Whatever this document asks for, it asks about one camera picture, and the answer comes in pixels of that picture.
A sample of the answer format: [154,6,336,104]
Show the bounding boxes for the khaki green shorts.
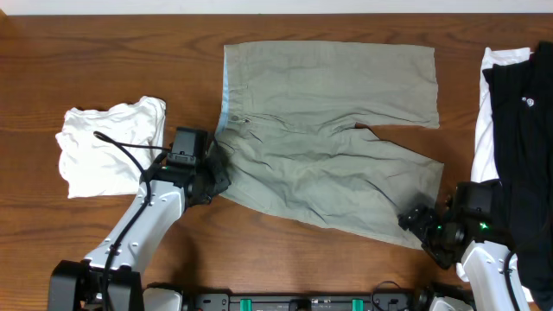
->
[216,41,443,249]

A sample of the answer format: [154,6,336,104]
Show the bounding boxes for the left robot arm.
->
[48,127,232,310]

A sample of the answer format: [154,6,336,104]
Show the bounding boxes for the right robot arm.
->
[398,180,529,310]

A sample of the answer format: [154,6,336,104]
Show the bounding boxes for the white garment under pile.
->
[455,46,535,303]

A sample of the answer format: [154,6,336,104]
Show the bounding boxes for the folded white t-shirt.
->
[55,96,166,199]

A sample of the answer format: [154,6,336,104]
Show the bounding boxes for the black garment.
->
[483,41,552,310]

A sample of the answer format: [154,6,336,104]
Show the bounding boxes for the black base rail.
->
[182,281,427,311]

